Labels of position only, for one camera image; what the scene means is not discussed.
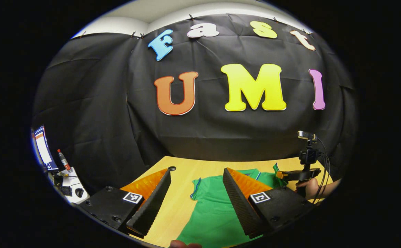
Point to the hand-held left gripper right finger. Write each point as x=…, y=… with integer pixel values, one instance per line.
x=242, y=203

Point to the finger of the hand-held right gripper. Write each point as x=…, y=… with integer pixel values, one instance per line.
x=300, y=174

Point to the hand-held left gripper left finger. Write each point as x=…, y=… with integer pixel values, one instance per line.
x=152, y=203

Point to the green T-shirt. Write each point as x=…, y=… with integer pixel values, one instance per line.
x=211, y=213

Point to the black backdrop cloth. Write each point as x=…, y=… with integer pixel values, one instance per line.
x=221, y=137

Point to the black computer mouse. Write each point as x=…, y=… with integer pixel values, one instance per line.
x=79, y=192

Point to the white side desk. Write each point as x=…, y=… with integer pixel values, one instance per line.
x=73, y=181

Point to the black keyboard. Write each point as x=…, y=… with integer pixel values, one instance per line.
x=66, y=191

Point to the red capped plastic bottle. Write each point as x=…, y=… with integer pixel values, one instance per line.
x=64, y=162

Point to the computer monitor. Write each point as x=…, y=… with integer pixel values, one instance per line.
x=45, y=148

